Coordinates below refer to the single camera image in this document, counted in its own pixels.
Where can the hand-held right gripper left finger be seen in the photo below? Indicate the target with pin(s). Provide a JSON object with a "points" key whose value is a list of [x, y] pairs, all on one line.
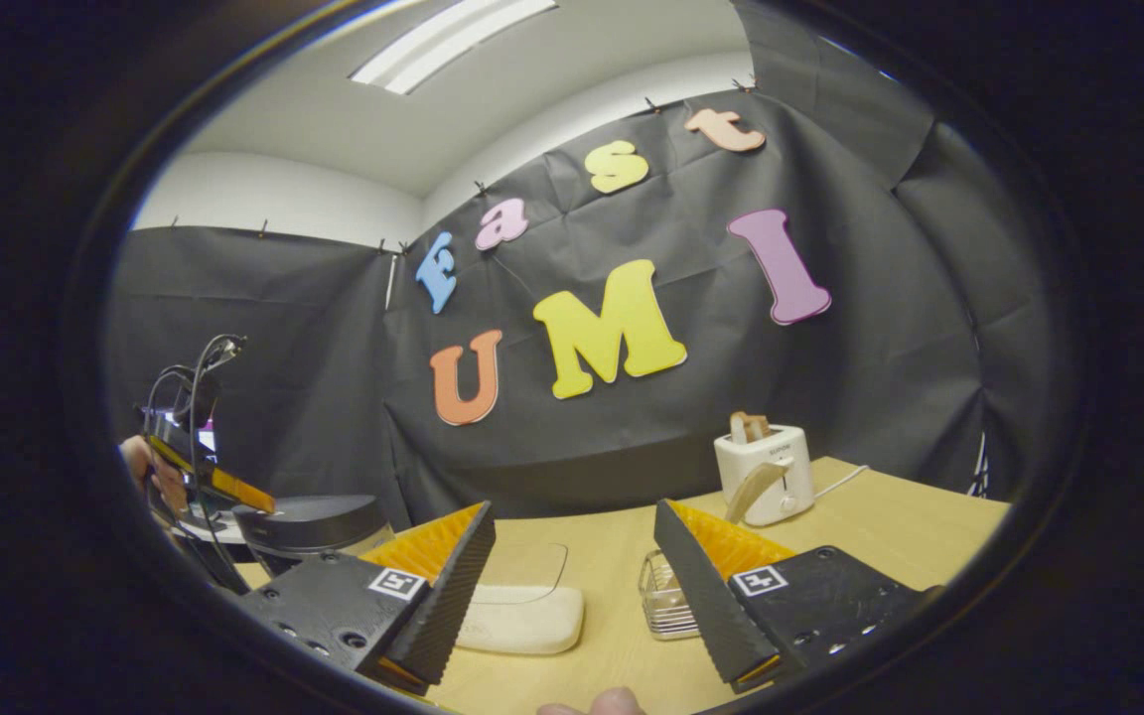
{"points": [[443, 596]]}

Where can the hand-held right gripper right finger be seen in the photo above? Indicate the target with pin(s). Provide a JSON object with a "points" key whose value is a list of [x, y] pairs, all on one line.
{"points": [[699, 596]]}

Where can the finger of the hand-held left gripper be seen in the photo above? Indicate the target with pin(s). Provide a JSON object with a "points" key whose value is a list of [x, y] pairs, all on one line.
{"points": [[234, 489]]}

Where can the clear plastic rice container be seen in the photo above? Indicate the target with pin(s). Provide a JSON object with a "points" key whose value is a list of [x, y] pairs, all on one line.
{"points": [[527, 616]]}

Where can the grey rice cooker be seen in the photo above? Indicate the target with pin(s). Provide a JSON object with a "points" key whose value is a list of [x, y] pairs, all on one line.
{"points": [[319, 521]]}

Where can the wooden spoon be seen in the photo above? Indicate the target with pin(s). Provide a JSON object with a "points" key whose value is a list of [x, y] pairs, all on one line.
{"points": [[756, 489]]}

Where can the white toaster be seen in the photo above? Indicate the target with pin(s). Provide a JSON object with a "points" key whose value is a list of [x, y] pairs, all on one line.
{"points": [[781, 472]]}

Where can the bread slice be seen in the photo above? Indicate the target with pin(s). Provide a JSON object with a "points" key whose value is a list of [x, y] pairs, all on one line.
{"points": [[749, 427]]}

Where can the black backdrop cloth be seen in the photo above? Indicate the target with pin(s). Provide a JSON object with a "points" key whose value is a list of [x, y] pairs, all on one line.
{"points": [[632, 417]]}

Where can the ceiling light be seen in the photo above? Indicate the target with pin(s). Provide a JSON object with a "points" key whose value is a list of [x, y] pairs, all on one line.
{"points": [[453, 40]]}

